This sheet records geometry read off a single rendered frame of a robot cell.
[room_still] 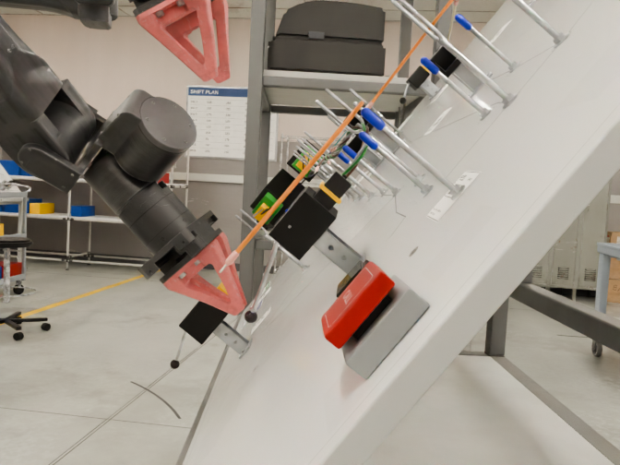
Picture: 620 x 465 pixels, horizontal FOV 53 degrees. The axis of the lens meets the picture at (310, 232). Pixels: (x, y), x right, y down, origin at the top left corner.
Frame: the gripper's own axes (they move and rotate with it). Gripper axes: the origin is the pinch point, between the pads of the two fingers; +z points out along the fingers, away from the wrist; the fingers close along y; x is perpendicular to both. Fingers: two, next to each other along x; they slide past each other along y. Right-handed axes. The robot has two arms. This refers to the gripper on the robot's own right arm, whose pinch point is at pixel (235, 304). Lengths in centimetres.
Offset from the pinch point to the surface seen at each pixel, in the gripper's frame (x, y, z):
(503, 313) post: -16, 84, 52
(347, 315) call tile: -15.1, -27.4, 1.3
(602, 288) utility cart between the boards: -66, 409, 216
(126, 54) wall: 184, 782, -261
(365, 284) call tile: -16.9, -26.5, 0.8
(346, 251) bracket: -12.6, -0.8, 2.9
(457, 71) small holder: -34.4, 24.3, -2.1
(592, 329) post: -27, 37, 44
